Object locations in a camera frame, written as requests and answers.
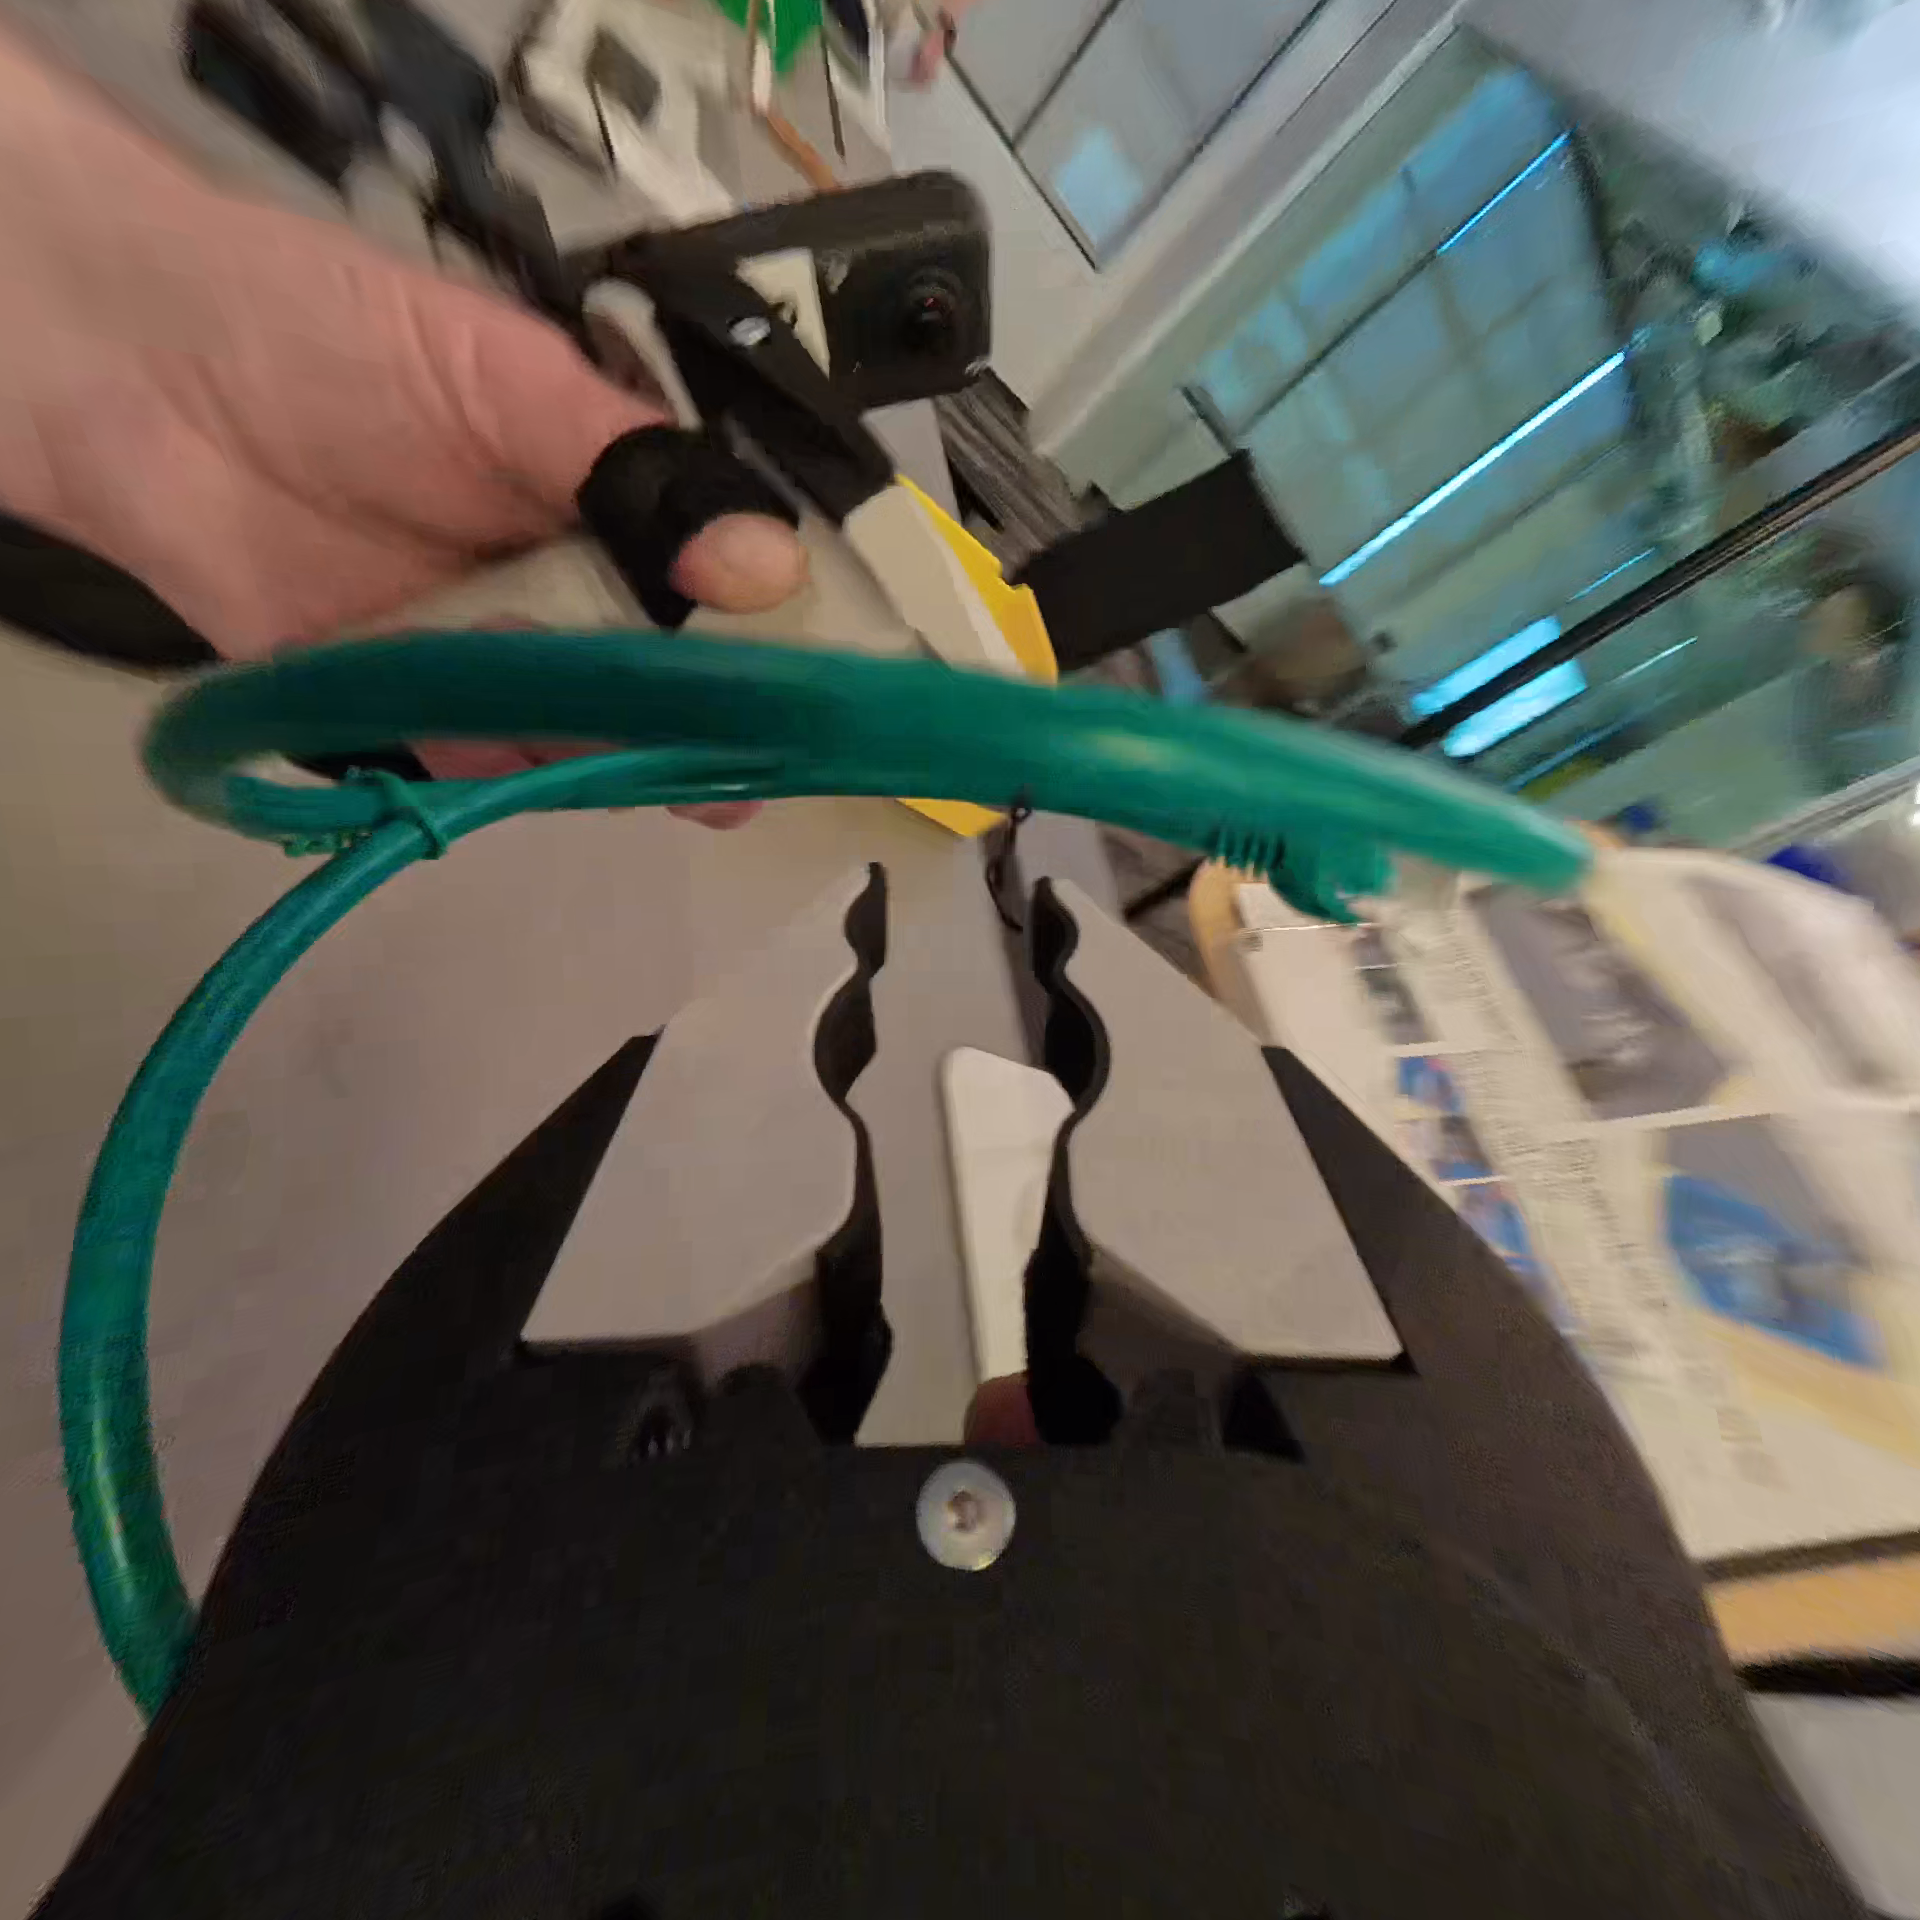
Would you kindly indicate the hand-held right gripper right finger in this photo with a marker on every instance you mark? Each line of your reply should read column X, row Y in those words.
column 1230, row 1201

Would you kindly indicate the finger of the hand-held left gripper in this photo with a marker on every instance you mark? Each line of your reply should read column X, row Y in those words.
column 931, row 586

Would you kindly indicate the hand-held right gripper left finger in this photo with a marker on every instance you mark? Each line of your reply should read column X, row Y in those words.
column 707, row 1185

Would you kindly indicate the yellow plastic bin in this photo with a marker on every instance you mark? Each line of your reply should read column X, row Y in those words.
column 1014, row 614

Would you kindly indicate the person's left hand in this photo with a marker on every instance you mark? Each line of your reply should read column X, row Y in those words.
column 228, row 391

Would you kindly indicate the black twist tie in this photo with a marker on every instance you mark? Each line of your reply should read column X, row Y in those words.
column 1004, row 870

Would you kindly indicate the printed instruction sheet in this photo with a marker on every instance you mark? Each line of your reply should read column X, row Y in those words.
column 1576, row 1171

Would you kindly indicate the wooden sign board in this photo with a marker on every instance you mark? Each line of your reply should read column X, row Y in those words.
column 1816, row 1613

